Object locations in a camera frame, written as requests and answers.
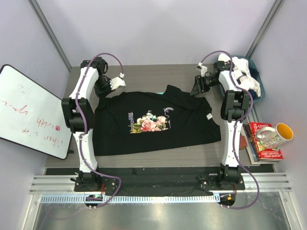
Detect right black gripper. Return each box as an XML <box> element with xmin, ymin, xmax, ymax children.
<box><xmin>189</xmin><ymin>75</ymin><xmax>220</xmax><ymax>96</ymax></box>

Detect black floral t-shirt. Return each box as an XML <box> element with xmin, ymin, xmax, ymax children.
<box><xmin>93</xmin><ymin>85</ymin><xmax>221</xmax><ymax>156</ymax></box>

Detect purple cable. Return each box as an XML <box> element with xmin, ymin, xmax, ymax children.
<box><xmin>198</xmin><ymin>50</ymin><xmax>261</xmax><ymax>210</ymax></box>
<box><xmin>74</xmin><ymin>53</ymin><xmax>125</xmax><ymax>208</ymax></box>

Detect dark blue book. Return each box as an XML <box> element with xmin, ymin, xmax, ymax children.
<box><xmin>242</xmin><ymin>124</ymin><xmax>260</xmax><ymax>165</ymax></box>

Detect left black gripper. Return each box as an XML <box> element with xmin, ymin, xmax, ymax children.
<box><xmin>94</xmin><ymin>76</ymin><xmax>116</xmax><ymax>100</ymax></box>

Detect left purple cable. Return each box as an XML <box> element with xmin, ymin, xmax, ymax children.
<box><xmin>74</xmin><ymin>53</ymin><xmax>125</xmax><ymax>208</ymax></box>

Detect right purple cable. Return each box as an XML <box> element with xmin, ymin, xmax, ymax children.
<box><xmin>198</xmin><ymin>50</ymin><xmax>261</xmax><ymax>210</ymax></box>

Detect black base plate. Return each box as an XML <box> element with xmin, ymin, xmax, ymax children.
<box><xmin>44</xmin><ymin>166</ymin><xmax>275</xmax><ymax>197</ymax></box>

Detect red book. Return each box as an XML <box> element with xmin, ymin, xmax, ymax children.
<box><xmin>247</xmin><ymin>122</ymin><xmax>284</xmax><ymax>161</ymax></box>

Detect floral mug yellow inside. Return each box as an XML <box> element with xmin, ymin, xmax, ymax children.
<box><xmin>255</xmin><ymin>123</ymin><xmax>294</xmax><ymax>149</ymax></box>

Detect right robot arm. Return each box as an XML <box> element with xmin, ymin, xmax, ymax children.
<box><xmin>190</xmin><ymin>61</ymin><xmax>252</xmax><ymax>191</ymax></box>

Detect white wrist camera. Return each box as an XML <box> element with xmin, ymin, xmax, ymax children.
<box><xmin>197</xmin><ymin>62</ymin><xmax>208</xmax><ymax>77</ymax></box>
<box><xmin>110</xmin><ymin>77</ymin><xmax>126</xmax><ymax>90</ymax></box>

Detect white t-shirt in basket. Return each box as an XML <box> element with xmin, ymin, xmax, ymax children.
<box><xmin>218</xmin><ymin>57</ymin><xmax>261</xmax><ymax>97</ymax></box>

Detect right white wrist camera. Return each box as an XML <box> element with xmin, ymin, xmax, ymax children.
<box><xmin>197</xmin><ymin>62</ymin><xmax>208</xmax><ymax>77</ymax></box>

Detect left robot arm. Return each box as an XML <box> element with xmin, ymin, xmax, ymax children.
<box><xmin>61</xmin><ymin>55</ymin><xmax>113</xmax><ymax>192</ymax></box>

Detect blue laundry basket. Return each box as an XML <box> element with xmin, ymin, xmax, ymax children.
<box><xmin>213</xmin><ymin>53</ymin><xmax>265</xmax><ymax>103</ymax></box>

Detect whiteboard with red writing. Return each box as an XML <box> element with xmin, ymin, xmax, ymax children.
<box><xmin>0</xmin><ymin>65</ymin><xmax>71</xmax><ymax>160</ymax></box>

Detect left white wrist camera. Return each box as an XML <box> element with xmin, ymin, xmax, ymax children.
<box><xmin>110</xmin><ymin>77</ymin><xmax>126</xmax><ymax>90</ymax></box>

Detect aluminium rail frame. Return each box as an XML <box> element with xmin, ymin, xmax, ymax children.
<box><xmin>23</xmin><ymin>167</ymin><xmax>307</xmax><ymax>230</ymax></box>

